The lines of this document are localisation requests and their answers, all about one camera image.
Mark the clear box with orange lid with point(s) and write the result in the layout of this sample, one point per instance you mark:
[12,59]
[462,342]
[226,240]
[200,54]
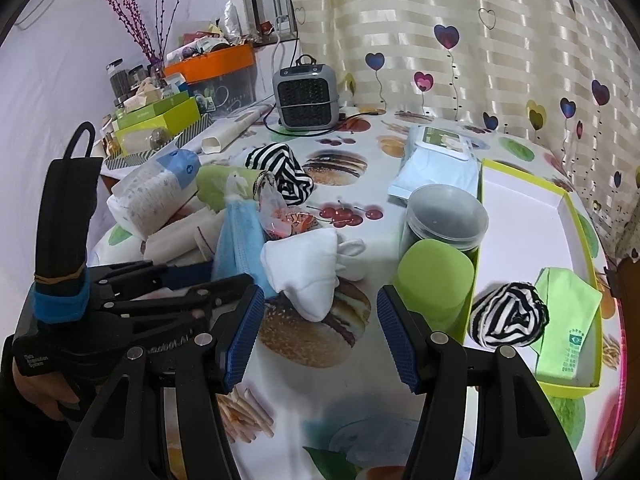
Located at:
[210,64]

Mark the striped curtain with hearts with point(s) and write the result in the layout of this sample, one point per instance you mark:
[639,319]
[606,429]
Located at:
[450,15]

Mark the lime green plastic lid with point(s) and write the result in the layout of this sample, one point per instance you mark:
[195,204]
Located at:
[435,280]

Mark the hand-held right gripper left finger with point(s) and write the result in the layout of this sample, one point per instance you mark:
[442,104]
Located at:
[244,332]

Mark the black white striped tray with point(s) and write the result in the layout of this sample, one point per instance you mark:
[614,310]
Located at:
[195,130]

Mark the black white striped cloth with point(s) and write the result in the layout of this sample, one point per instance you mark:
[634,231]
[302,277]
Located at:
[505,315]
[280,170]

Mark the purple dried flower branches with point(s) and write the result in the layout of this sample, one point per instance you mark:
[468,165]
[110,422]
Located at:
[132,25]

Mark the white box with lime rim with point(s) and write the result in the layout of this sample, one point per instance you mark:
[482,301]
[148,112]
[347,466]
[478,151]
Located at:
[525,220]

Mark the light green folded cloth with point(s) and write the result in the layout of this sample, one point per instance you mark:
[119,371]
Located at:
[565,320]

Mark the person's left hand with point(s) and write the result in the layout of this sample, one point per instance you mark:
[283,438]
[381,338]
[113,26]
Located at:
[35,391]

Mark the white towel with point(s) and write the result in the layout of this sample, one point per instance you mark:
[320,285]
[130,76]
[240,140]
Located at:
[305,267]

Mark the green towel roll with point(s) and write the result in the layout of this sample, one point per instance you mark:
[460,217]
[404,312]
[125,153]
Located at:
[215,185]

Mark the food print tablecloth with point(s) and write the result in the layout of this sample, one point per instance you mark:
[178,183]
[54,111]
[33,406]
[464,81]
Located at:
[370,247]

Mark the lime green cardboard box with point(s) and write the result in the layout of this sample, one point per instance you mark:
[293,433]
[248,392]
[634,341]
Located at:
[160,117]

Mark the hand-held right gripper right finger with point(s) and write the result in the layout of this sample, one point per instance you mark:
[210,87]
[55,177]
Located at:
[396,340]

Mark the blue face mask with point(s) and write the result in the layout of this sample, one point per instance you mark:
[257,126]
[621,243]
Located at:
[237,245]

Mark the silver foil bag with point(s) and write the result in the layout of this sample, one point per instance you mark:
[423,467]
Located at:
[232,20]

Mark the small glass jar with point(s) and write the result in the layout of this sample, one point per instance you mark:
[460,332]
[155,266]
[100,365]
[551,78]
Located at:
[136,78]

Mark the grey space heater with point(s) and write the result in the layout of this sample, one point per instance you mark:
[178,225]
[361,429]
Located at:
[307,92]

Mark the plastic bag with red contents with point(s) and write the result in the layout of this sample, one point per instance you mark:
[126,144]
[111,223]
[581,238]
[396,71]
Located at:
[285,220]

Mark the dark filled glass jar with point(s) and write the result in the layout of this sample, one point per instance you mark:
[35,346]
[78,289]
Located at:
[118,82]

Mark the clear round plastic container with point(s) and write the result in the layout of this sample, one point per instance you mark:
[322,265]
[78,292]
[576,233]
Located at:
[445,220]

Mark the white paper tube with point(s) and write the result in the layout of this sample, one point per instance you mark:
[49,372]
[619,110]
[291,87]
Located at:
[230,132]

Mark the white blue printed packet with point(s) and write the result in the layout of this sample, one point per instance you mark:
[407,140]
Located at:
[145,195]

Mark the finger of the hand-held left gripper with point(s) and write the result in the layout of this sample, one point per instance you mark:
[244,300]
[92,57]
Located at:
[210,294]
[150,275]

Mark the wet wipes pack green label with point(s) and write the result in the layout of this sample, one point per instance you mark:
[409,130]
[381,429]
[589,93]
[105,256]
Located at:
[435,170]

